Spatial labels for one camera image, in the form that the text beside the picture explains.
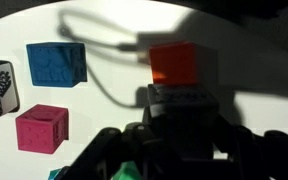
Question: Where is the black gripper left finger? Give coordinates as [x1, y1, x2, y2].
[62, 123, 155, 180]

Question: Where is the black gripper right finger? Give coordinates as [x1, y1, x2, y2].
[212, 114, 288, 180]

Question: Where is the orange toy block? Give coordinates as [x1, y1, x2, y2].
[148, 41, 218, 86]

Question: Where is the magenta toy block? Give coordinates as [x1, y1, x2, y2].
[15, 103, 70, 155]

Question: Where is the gray toy block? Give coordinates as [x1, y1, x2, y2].
[146, 83, 220, 158]

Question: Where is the blue toy block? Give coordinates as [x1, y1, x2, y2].
[26, 42, 88, 88]

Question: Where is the green toy block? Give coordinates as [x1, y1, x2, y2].
[48, 160, 145, 180]

